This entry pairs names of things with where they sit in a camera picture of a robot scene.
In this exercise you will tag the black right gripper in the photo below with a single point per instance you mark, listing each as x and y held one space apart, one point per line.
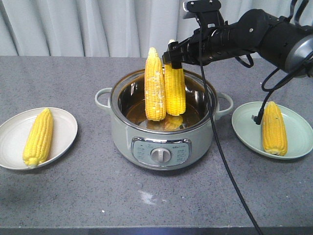
195 49

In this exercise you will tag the corn cob pale patchy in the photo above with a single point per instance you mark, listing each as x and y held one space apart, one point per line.
154 90

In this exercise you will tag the corn cob tall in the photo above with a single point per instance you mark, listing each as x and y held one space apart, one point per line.
174 90

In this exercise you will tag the light green plate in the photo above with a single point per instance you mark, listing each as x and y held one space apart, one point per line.
299 132

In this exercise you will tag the cream white plate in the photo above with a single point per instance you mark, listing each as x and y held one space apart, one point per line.
14 133

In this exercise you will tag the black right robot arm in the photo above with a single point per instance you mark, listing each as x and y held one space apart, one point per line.
281 43

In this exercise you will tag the green electric cooking pot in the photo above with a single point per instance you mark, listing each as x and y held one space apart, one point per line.
172 143

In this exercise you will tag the white pleated curtain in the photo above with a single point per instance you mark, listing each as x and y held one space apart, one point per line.
91 28

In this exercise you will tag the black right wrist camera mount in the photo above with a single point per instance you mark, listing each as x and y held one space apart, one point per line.
206 12

